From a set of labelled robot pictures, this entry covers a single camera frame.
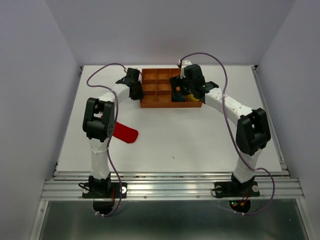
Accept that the yellow bear sock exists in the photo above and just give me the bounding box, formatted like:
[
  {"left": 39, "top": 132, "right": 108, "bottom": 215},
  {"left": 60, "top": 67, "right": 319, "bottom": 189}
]
[{"left": 186, "top": 94, "right": 200, "bottom": 103}]

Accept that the teal sock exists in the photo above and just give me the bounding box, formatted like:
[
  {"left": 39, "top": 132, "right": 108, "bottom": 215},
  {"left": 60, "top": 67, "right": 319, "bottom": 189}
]
[{"left": 171, "top": 93, "right": 187, "bottom": 103}]

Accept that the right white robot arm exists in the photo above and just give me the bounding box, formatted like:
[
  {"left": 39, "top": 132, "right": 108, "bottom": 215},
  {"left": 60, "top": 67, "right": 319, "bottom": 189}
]
[{"left": 169, "top": 60, "right": 271, "bottom": 195}]

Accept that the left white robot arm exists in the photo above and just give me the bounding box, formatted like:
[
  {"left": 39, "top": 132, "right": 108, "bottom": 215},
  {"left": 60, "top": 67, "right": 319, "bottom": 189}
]
[{"left": 82, "top": 68, "right": 145, "bottom": 197}]

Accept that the orange compartment tray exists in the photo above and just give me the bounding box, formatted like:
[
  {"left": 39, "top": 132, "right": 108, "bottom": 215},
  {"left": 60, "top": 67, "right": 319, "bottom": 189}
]
[{"left": 140, "top": 68, "right": 202, "bottom": 109}]

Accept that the red sock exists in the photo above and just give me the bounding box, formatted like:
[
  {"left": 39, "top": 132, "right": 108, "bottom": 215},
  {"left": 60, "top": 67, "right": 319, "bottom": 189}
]
[{"left": 112, "top": 119, "right": 139, "bottom": 144}]

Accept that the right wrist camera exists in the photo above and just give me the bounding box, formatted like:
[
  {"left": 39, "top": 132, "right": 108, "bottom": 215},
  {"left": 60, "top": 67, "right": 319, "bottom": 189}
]
[{"left": 177, "top": 60, "right": 192, "bottom": 79}]

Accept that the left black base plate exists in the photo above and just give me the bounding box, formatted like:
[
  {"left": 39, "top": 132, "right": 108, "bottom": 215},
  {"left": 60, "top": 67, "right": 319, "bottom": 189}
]
[{"left": 78, "top": 182, "right": 121, "bottom": 199}]

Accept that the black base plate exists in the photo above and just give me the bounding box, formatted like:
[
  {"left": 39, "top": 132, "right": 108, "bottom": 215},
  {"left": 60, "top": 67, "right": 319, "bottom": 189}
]
[
  {"left": 78, "top": 182, "right": 121, "bottom": 199},
  {"left": 211, "top": 181, "right": 260, "bottom": 199}
]

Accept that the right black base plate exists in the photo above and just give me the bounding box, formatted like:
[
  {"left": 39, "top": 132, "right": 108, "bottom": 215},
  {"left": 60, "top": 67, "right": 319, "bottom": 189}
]
[{"left": 211, "top": 181, "right": 260, "bottom": 199}]

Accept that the aluminium mounting rail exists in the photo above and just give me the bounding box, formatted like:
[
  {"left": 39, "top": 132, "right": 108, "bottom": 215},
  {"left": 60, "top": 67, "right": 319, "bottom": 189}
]
[{"left": 40, "top": 170, "right": 305, "bottom": 201}]

